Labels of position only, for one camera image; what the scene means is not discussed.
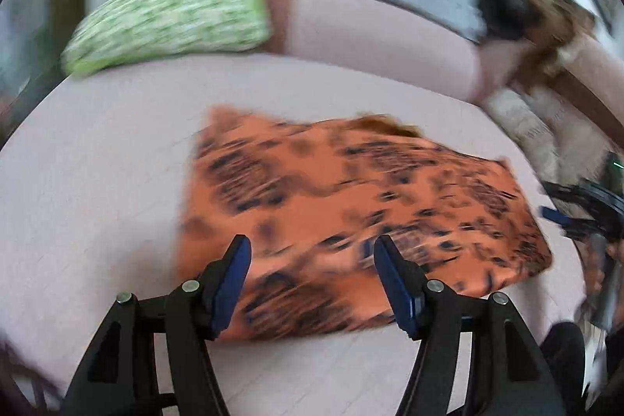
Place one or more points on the wooden door with glass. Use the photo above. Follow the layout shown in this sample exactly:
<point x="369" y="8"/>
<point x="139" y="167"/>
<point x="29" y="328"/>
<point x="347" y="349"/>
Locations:
<point x="29" y="45"/>

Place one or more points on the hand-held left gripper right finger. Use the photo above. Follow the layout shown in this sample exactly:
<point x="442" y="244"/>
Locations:
<point x="397" y="284"/>

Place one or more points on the pink bolster cushion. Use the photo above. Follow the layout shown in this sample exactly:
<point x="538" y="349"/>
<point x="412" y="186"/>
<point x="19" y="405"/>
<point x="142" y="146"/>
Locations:
<point x="370" y="50"/>

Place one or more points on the green checked pillow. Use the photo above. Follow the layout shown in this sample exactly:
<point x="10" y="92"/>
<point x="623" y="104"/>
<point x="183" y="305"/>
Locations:
<point x="175" y="16"/>

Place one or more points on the orange floral shirt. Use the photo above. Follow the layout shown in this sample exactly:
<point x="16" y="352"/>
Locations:
<point x="341" y="211"/>

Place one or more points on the black and brown plush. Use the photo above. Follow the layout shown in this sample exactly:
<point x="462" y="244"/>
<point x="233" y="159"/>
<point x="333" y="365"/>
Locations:
<point x="555" y="31"/>

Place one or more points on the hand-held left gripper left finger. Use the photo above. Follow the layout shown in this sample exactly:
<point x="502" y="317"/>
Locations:
<point x="231" y="279"/>

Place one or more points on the black fur garment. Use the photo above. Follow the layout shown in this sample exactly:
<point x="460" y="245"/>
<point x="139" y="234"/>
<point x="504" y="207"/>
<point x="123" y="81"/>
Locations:
<point x="502" y="6"/>

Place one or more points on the small striped floral pillow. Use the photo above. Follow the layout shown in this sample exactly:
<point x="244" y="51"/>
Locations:
<point x="521" y="123"/>

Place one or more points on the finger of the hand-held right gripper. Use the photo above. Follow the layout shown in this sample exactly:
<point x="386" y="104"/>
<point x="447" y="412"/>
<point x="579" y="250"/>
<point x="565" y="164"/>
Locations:
<point x="570" y="193"/>
<point x="554" y="215"/>

